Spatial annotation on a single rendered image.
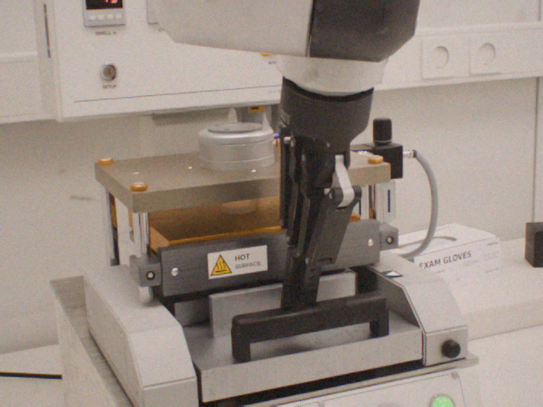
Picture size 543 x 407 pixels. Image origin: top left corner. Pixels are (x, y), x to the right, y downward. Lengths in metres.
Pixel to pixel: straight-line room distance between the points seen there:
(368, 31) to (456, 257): 0.97
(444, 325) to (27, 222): 0.77
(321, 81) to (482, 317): 0.82
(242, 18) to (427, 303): 0.41
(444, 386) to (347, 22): 0.44
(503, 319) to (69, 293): 0.68
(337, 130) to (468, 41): 0.97
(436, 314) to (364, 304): 0.09
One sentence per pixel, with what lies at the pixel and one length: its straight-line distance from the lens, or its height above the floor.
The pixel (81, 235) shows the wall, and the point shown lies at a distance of 1.50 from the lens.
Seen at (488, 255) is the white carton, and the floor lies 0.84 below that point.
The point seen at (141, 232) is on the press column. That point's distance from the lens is 0.88.
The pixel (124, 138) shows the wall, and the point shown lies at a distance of 1.49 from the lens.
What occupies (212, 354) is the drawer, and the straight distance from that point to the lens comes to 0.84.
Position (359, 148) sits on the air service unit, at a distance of 1.17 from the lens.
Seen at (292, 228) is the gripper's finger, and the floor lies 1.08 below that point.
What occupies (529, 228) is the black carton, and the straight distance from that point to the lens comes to 1.70.
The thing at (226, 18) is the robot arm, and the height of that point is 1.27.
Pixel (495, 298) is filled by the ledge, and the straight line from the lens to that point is 1.52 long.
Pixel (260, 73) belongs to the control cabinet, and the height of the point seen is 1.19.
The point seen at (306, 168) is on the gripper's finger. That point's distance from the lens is 0.77.
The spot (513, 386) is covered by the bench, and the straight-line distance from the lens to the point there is 1.32.
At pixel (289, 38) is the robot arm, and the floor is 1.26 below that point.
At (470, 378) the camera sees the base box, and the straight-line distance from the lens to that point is 0.94.
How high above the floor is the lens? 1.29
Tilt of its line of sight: 14 degrees down
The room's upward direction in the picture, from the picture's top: 2 degrees counter-clockwise
